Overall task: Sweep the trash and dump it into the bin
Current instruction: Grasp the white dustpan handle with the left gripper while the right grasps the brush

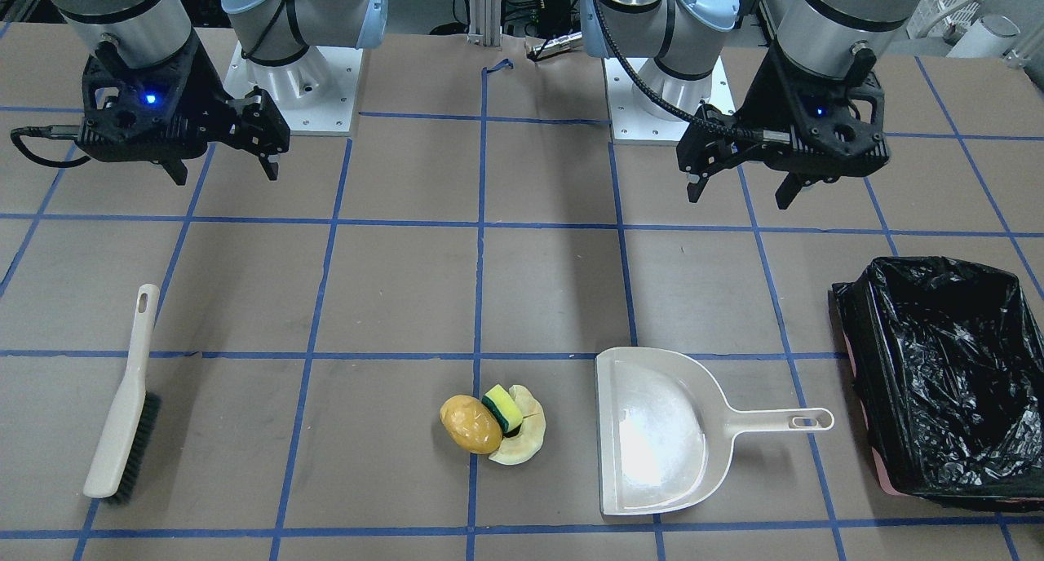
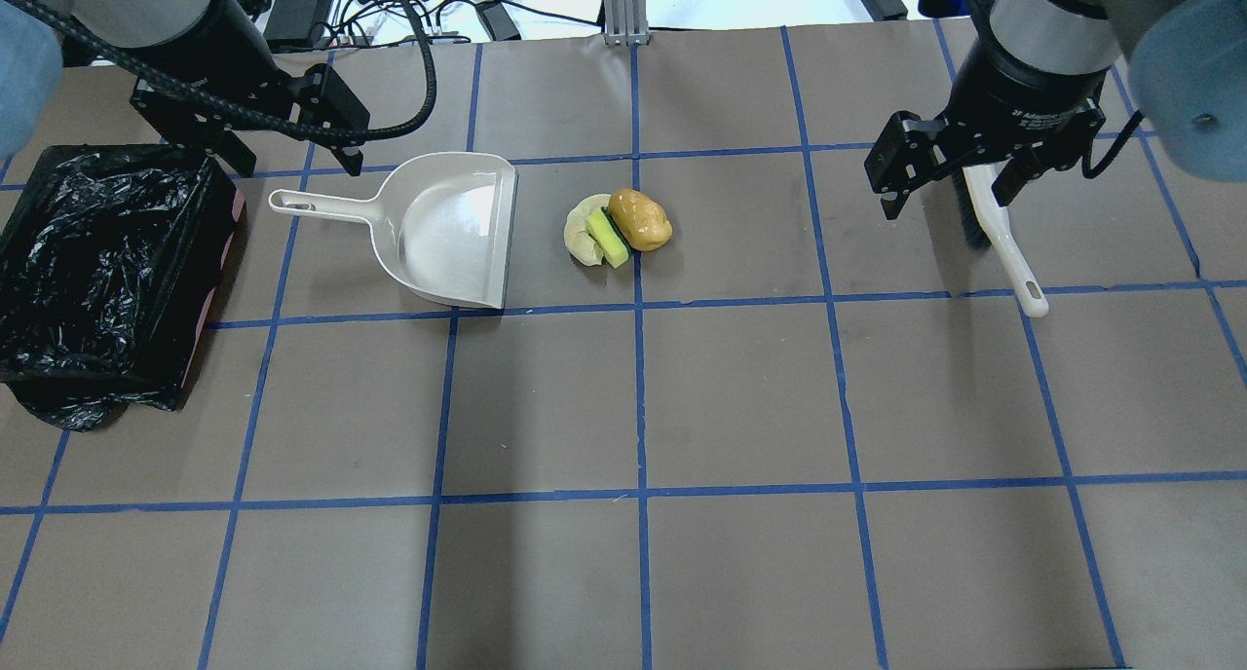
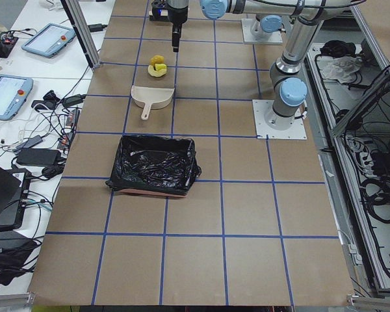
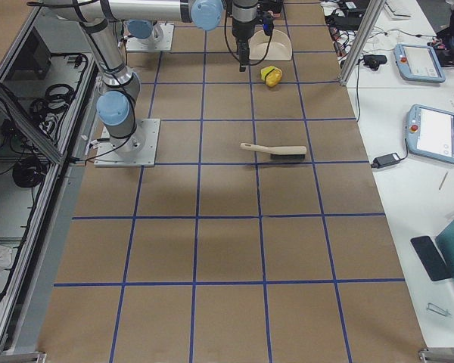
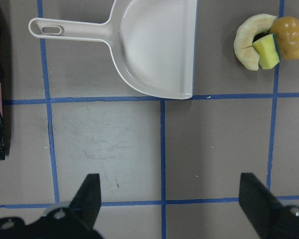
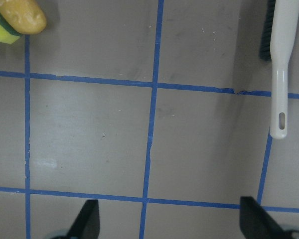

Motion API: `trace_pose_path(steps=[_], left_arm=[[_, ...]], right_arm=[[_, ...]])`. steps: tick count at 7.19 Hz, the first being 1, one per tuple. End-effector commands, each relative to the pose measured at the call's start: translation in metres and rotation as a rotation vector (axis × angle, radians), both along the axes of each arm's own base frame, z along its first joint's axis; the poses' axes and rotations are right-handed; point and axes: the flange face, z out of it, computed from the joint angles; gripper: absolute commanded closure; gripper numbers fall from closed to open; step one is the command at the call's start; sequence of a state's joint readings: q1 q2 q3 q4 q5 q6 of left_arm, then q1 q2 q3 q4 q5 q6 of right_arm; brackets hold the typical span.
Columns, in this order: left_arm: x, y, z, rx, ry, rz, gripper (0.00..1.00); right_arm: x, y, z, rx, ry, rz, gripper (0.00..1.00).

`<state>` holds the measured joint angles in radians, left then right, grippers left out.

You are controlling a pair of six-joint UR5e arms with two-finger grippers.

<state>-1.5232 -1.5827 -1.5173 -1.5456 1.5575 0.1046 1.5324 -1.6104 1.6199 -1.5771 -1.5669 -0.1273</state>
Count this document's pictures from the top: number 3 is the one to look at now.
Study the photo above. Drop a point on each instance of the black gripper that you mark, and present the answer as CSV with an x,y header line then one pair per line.
x,y
178,12

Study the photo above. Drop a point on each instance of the yellow sponge trash piece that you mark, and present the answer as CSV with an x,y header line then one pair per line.
x,y
157,70

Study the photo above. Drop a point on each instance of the beige plastic dustpan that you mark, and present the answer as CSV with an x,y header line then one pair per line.
x,y
148,98

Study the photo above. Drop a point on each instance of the yellow trash ball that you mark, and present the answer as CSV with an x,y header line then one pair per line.
x,y
157,59

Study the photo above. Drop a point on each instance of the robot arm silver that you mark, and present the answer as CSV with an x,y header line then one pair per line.
x,y
308,18
266,24

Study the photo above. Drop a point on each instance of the black bag lined bin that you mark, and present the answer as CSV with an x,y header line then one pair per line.
x,y
154,165

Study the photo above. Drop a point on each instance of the upper blue teach pendant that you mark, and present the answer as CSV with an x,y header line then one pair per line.
x,y
49,40

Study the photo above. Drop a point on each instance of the blue teach pendant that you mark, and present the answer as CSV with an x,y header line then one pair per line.
x,y
49,40
14,91

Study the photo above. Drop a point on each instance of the white crumpled cloth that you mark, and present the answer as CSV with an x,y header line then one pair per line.
x,y
342,69

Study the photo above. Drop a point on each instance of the lower blue teach pendant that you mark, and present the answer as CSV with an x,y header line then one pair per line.
x,y
14,91

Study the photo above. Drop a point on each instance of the black power adapter brick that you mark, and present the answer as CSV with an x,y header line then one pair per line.
x,y
37,157

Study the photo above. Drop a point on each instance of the white power strip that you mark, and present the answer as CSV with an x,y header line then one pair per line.
x,y
362,155

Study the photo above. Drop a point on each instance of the black laptop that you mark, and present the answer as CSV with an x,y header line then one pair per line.
x,y
14,186

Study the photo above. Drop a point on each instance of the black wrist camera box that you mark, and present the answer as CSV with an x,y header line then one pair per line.
x,y
158,7

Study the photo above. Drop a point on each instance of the aluminium frame post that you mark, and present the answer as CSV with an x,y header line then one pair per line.
x,y
76,17

